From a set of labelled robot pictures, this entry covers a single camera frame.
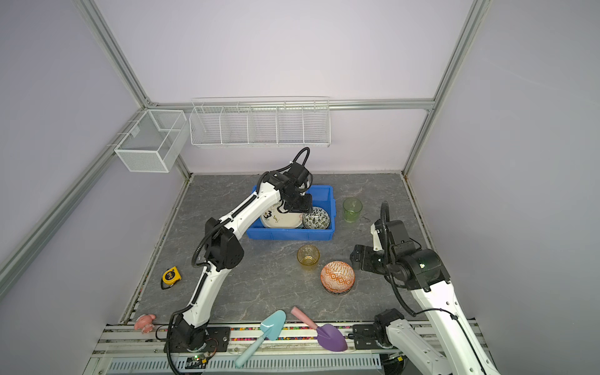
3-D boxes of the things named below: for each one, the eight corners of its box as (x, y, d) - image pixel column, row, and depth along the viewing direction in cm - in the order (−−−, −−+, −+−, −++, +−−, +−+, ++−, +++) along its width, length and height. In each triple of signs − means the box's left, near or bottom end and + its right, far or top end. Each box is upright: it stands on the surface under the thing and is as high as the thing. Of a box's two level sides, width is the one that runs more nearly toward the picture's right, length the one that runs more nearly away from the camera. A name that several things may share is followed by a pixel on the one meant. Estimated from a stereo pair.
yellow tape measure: (165, 289, 86) (161, 287, 84) (161, 279, 89) (156, 276, 87) (182, 278, 89) (178, 276, 87) (178, 269, 91) (174, 266, 89)
